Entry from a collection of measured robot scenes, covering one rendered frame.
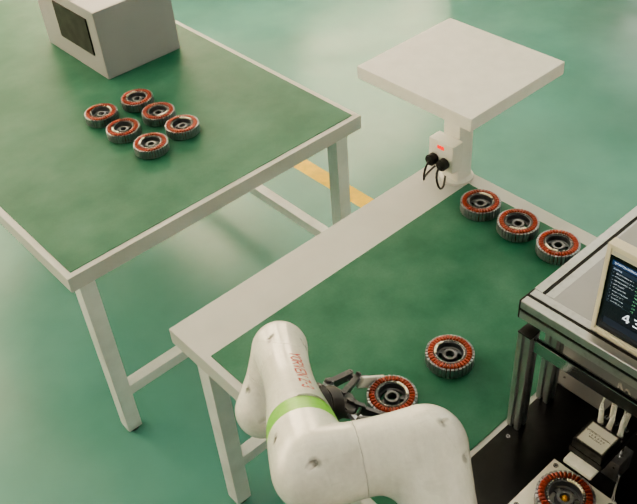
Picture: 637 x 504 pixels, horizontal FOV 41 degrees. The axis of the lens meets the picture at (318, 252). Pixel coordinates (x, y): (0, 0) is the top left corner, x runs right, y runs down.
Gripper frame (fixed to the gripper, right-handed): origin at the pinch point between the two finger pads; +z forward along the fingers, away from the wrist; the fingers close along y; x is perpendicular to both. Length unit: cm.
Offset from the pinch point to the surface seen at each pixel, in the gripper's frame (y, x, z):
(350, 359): -16.2, -2.0, 0.8
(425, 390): 1.1, 2.5, 8.5
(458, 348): -3.3, 10.6, 18.5
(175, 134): -127, 2, 3
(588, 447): 39.8, 21.3, 7.0
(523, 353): 20.2, 28.0, 4.0
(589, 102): -147, 43, 228
